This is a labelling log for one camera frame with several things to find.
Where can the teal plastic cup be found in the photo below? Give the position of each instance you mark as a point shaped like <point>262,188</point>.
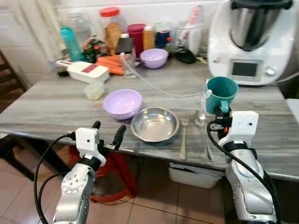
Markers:
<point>222,91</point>

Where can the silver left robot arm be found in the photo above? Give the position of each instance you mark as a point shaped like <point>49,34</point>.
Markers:
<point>74,189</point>

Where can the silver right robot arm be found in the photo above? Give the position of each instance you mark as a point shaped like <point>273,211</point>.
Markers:
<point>252,186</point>

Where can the large metal spoon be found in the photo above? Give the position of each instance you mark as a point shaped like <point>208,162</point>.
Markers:
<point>202,128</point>

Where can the large purple plastic bowl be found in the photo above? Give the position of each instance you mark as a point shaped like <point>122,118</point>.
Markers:
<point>122,102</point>

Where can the red plastic stool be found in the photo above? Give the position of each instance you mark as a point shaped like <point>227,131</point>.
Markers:
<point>119,177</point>

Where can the small translucent plastic container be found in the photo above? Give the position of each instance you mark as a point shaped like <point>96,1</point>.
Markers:
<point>95,90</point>

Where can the stainless steel bowl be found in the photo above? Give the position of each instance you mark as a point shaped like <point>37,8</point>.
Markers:
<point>154,124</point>

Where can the small metal spoon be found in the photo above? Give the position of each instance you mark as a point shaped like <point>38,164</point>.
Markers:
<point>183,140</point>

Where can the white slicer with red label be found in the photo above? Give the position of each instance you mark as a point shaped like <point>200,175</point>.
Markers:
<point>84,71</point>

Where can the white plastic bin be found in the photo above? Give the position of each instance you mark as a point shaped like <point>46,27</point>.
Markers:
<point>194,176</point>

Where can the small black item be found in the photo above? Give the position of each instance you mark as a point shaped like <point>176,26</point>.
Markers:
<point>62,73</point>

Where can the orange carrots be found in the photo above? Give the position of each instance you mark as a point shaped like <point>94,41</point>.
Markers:
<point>112,64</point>

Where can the black rounded object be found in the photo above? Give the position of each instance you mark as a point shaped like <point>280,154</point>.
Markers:
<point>186,56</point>

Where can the clear drinking glass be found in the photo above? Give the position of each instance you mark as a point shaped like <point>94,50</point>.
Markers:
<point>129,67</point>

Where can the white side table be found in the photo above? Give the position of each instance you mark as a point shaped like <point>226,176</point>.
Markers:
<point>293,108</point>

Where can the white kitchen cooking machine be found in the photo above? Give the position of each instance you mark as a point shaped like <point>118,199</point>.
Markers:
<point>252,46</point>

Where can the small plant with red flowers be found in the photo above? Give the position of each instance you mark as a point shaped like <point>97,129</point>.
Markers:
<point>93,49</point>

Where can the small purple plastic bowl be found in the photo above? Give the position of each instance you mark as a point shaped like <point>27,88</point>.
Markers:
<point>154,57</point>

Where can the teal plastic bottle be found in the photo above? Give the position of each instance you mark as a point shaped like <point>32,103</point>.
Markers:
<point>71,44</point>

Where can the glass jar with dark contents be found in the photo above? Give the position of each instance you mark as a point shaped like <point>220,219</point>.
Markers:
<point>163,36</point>

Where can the magenta plastic canister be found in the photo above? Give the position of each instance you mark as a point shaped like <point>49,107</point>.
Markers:
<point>136,39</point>

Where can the dark wooden chair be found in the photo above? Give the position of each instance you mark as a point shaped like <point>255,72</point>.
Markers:
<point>8,86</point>

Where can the clear jar with red lid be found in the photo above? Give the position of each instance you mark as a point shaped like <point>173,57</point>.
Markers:
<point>112,28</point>

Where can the orange sauce bottle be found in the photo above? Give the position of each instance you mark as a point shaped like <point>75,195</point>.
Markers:
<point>148,39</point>

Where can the clear plastic bottle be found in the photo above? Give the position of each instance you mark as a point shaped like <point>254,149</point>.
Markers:
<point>79,25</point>

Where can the white curtain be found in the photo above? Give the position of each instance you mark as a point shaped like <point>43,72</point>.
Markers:
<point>35,28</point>

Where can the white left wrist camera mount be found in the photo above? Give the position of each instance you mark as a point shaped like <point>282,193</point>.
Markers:
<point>87,140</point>

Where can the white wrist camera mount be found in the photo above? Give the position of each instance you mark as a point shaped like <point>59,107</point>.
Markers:
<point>243,126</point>
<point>87,140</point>

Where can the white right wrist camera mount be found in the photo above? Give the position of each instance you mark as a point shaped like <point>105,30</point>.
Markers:
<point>243,126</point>

